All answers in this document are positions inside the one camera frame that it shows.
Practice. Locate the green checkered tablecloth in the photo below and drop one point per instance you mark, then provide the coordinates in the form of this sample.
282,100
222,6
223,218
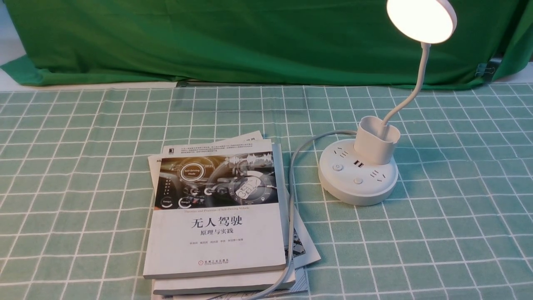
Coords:
76,196

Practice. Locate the green backdrop cloth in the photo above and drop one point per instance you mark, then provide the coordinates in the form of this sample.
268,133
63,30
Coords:
319,42

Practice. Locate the metal binder clip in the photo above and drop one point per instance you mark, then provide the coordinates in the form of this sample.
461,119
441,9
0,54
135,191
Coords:
486,71

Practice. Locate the white desk lamp power strip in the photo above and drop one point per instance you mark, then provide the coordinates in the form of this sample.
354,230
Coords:
362,171

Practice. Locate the white self-driving textbook top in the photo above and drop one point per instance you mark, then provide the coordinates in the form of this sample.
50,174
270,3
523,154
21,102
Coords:
216,212

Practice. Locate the printed paper booklet bottom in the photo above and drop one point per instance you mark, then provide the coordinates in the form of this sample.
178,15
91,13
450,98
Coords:
304,250

